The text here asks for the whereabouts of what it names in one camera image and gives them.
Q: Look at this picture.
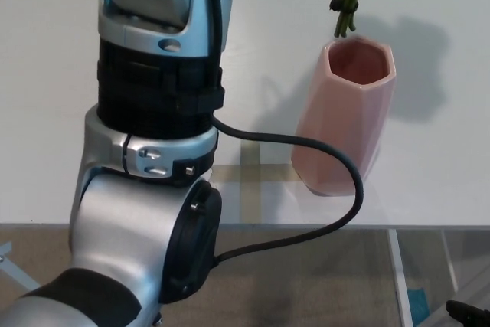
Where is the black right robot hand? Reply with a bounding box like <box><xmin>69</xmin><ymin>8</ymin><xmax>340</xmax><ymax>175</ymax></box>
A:
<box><xmin>446</xmin><ymin>299</ymin><xmax>490</xmax><ymax>327</ymax></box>

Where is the pink faceted ceramic vase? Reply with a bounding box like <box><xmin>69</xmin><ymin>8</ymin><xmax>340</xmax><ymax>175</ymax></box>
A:
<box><xmin>291</xmin><ymin>35</ymin><xmax>396</xmax><ymax>195</ymax></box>

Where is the blue floor tape patch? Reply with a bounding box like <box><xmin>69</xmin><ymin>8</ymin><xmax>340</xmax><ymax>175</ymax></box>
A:
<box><xmin>407</xmin><ymin>287</ymin><xmax>430</xmax><ymax>324</ymax></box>

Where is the thin white table leg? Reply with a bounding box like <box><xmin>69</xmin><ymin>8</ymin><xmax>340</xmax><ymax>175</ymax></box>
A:
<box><xmin>439</xmin><ymin>229</ymin><xmax>460</xmax><ymax>293</ymax></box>

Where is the short beige tape strip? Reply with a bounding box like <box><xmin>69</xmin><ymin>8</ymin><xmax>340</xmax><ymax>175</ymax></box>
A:
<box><xmin>212</xmin><ymin>165</ymin><xmax>298</xmax><ymax>182</ymax></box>

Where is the grey-blue metal bar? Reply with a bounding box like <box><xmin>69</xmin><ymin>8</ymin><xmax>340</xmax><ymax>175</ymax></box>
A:
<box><xmin>0</xmin><ymin>242</ymin><xmax>41</xmax><ymax>293</ymax></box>

